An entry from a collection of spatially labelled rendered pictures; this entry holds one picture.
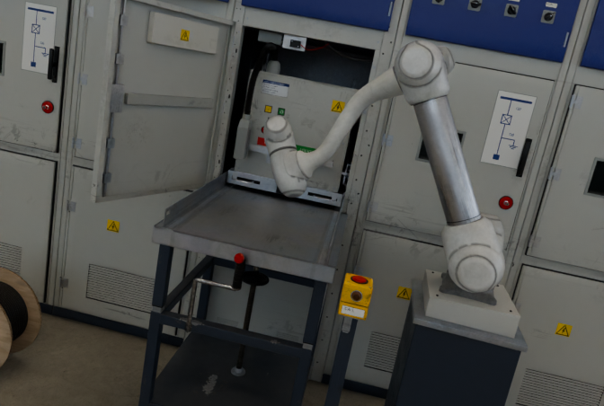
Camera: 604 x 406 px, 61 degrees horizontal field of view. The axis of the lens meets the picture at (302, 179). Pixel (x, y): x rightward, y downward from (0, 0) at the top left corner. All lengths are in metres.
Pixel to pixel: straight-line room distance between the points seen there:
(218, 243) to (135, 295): 1.05
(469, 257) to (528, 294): 1.00
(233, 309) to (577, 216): 1.59
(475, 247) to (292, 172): 0.64
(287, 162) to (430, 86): 0.56
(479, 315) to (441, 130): 0.61
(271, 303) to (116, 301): 0.78
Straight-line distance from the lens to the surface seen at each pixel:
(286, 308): 2.52
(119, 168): 2.06
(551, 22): 2.34
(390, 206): 2.30
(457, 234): 1.56
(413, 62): 1.50
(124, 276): 2.70
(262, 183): 2.39
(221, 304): 2.59
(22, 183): 2.84
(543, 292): 2.52
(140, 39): 2.02
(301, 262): 1.69
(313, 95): 2.31
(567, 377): 2.73
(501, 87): 2.29
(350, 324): 1.53
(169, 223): 1.83
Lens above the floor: 1.45
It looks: 12 degrees down
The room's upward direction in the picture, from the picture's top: 11 degrees clockwise
